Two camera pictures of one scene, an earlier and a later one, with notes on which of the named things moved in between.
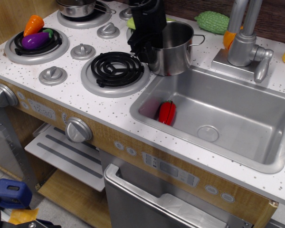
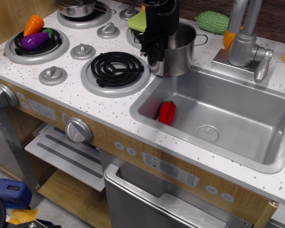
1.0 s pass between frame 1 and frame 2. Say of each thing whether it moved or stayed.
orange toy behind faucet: stayed
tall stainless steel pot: stayed
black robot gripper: moved
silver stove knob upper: stayed
